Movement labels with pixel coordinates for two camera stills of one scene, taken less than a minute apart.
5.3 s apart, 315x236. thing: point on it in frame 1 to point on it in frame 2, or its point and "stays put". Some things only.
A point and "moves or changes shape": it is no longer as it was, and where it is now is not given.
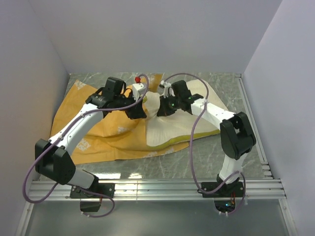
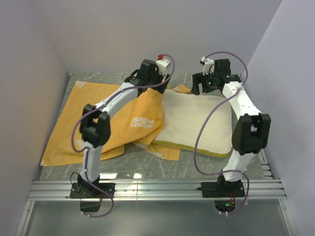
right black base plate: [228, 190] stays put
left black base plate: [108, 189] stays put
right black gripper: [163, 110] to [198, 78]
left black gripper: [137, 111] to [161, 88]
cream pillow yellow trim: [178, 130] moves or changes shape
